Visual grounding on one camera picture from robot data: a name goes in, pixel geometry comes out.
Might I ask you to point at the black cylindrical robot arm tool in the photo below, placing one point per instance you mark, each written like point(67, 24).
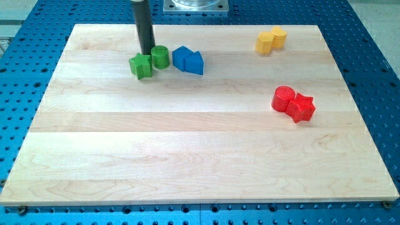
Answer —
point(144, 25)

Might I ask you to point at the light wooden board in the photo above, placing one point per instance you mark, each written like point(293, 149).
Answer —
point(101, 136)

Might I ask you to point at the right board corner screw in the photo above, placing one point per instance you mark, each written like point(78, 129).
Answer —
point(386, 205)

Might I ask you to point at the left board corner screw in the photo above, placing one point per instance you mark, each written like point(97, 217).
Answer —
point(22, 210)

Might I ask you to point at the board corner screw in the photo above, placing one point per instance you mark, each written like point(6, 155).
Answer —
point(386, 205)
point(22, 210)

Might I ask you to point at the green cylinder block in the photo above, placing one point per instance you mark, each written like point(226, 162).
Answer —
point(160, 57)

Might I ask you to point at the yellow heart block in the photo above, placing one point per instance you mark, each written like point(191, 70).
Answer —
point(279, 37)

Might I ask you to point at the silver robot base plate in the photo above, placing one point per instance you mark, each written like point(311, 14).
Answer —
point(195, 6)

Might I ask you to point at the red star block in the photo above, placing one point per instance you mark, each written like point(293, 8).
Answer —
point(301, 108)

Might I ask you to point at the yellow hexagon block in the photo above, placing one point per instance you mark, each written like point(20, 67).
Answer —
point(264, 42)

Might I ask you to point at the red cylinder block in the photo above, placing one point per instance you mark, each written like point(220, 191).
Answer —
point(282, 97)

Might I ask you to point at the blue cube block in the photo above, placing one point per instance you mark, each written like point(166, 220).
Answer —
point(179, 55)

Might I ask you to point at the green star block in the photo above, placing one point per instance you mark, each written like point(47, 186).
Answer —
point(141, 66)

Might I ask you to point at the blue triangle block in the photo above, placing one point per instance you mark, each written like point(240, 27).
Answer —
point(194, 63)

